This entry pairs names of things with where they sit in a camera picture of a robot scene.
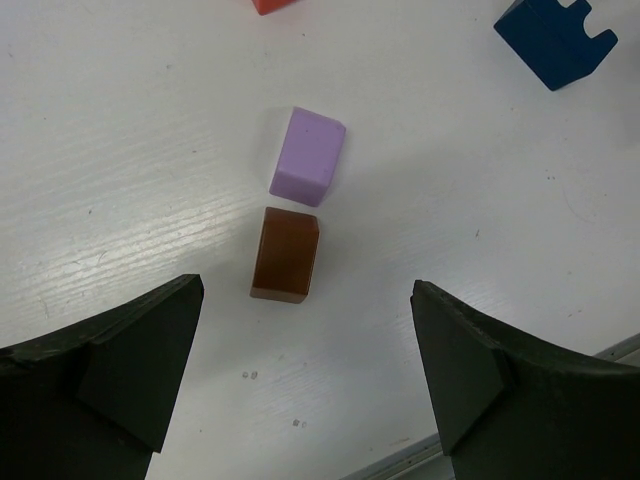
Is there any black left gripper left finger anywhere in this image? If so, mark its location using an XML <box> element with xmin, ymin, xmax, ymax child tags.
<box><xmin>1</xmin><ymin>274</ymin><xmax>204</xmax><ymax>479</ymax></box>

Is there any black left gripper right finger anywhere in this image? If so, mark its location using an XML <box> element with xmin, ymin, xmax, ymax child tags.
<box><xmin>411</xmin><ymin>281</ymin><xmax>639</xmax><ymax>479</ymax></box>

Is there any brown rectangular wood block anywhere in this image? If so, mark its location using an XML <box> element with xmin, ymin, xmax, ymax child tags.
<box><xmin>250</xmin><ymin>207</ymin><xmax>320</xmax><ymax>304</ymax></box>

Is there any purple wood cube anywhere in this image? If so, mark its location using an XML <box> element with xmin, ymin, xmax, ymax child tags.
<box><xmin>269</xmin><ymin>107</ymin><xmax>346</xmax><ymax>207</ymax></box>

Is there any blue notched wood block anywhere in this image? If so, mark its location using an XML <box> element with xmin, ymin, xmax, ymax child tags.
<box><xmin>494</xmin><ymin>0</ymin><xmax>618</xmax><ymax>91</ymax></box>

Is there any orange-red wood cube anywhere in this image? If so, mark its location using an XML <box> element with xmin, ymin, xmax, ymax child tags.
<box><xmin>252</xmin><ymin>0</ymin><xmax>296</xmax><ymax>16</ymax></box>

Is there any aluminium frame rail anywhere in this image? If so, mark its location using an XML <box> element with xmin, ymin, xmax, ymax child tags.
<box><xmin>352</xmin><ymin>336</ymin><xmax>639</xmax><ymax>479</ymax></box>

